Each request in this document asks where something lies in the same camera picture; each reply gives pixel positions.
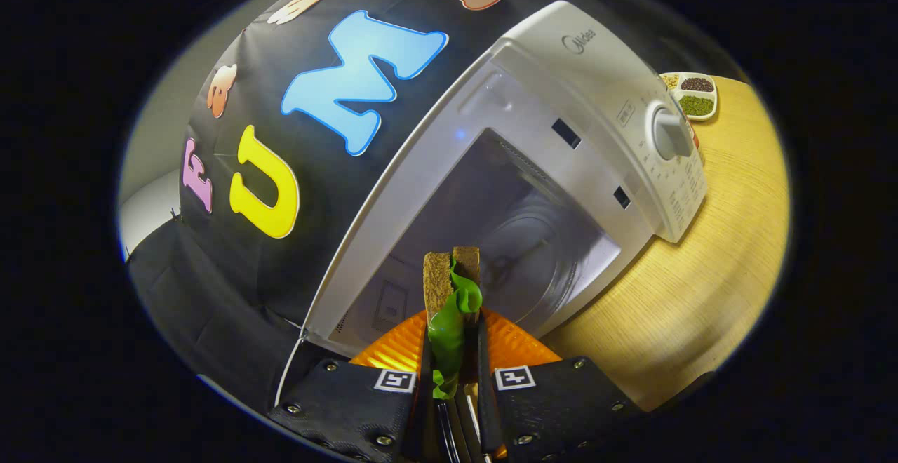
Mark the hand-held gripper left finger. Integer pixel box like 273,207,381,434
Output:
270,309,432,463

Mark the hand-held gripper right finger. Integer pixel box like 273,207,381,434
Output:
477,307,646,463

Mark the brown bread lettuce sandwich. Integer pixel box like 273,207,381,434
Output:
422,246,483,401

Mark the white microwave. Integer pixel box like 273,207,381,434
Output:
303,0,708,358

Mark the white divided bean dish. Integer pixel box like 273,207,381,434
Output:
659,72,718,122

